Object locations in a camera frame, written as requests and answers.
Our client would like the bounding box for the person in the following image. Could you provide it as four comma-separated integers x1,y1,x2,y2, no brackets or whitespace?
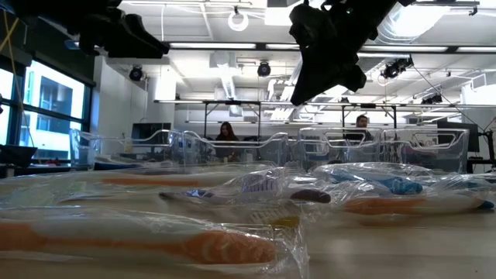
343,114,376,143
214,121,242,162

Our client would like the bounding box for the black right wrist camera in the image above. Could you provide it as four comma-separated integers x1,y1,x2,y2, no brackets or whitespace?
288,3,322,43

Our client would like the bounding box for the silver ventilation duct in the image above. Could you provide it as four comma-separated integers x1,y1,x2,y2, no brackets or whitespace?
371,7,429,46

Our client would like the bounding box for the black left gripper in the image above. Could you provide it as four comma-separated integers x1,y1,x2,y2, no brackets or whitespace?
79,9,171,59

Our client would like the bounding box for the black monitor stand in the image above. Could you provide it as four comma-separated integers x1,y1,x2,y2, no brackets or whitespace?
479,129,496,158

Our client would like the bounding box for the white cable coil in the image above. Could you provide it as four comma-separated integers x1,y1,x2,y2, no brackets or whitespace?
227,10,250,33

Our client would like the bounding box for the window with dark frame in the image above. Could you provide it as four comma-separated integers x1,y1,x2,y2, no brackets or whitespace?
0,57,95,164

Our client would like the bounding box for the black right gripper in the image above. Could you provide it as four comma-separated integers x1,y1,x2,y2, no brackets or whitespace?
290,7,373,106

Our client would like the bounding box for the clear plastic bin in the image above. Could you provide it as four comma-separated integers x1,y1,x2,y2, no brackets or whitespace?
296,126,384,171
181,129,291,166
68,127,184,168
381,127,470,174

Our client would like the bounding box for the orange white wrapped toothbrush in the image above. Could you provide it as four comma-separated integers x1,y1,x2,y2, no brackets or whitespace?
343,191,485,216
57,165,280,193
0,207,309,277

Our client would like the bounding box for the purple white wrapped toothbrush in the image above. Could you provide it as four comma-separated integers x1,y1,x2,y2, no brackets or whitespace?
157,188,233,202
247,188,333,204
239,172,281,194

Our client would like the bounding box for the black monitor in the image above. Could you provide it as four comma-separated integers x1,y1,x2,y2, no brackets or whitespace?
130,122,172,141
436,121,480,153

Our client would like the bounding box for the yellow cable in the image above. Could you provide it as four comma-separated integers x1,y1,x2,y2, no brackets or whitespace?
0,11,42,164

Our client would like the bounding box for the yellow white wrapped toothbrush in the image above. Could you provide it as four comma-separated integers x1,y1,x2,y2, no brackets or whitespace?
247,199,302,229

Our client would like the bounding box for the green white wrapped toothbrush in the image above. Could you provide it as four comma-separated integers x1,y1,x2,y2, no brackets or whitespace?
0,173,92,208

